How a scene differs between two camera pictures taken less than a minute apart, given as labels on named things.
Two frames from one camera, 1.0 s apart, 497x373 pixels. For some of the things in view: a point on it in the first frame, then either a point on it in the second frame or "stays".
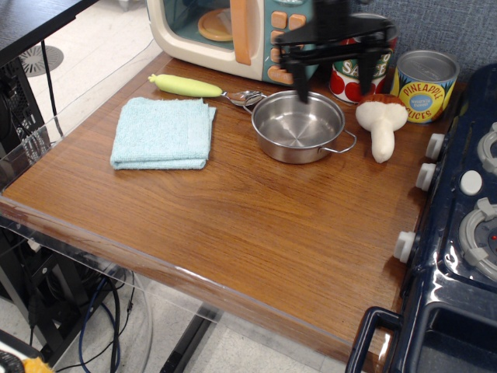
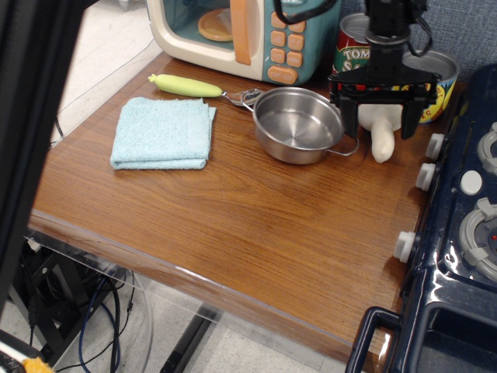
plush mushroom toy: [383, 115] stays
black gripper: [335, 33] -> [385, 78]
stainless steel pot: [290, 132] stays
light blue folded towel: [162, 134] stays
